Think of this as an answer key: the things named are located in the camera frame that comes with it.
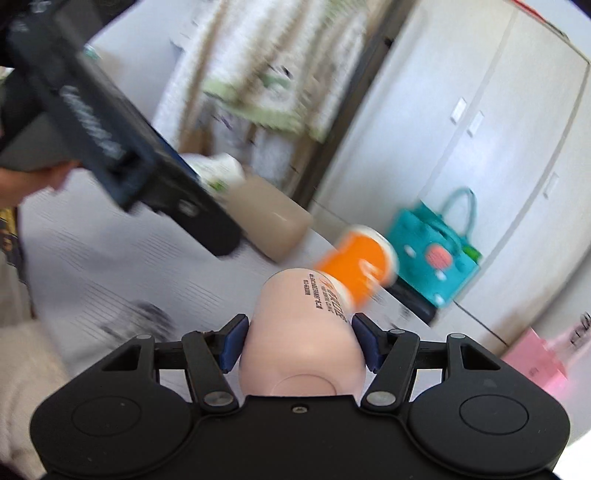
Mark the pink tumbler cup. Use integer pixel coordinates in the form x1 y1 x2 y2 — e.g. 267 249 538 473
238 268 366 399

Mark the orange paper cup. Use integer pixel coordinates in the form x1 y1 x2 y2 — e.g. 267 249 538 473
314 225 399 311

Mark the brown paper cup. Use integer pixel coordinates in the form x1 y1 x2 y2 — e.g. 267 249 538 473
225 176 312 263

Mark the white green-print paper cup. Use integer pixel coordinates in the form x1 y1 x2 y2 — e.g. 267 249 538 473
182 153 245 194

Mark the person's left hand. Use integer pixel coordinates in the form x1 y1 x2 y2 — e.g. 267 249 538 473
0 161 79 209

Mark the black stool under bag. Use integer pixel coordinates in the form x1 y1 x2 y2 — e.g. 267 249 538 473
386 278 438 325

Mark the teal felt tote bag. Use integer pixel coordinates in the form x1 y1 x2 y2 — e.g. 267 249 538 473
387 187 482 308

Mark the white patterned tablecloth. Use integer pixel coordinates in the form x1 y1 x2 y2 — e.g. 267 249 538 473
20 173 424 375

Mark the pink paper gift bag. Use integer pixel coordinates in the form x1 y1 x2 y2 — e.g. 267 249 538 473
502 329 568 397

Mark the white green-trim fluffy jacket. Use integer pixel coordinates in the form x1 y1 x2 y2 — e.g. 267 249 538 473
152 1 387 190

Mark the white wooden wardrobe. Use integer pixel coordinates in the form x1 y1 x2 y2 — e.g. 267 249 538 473
311 1 590 352

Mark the black clothes rack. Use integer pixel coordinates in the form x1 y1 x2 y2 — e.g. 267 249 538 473
291 0 417 209

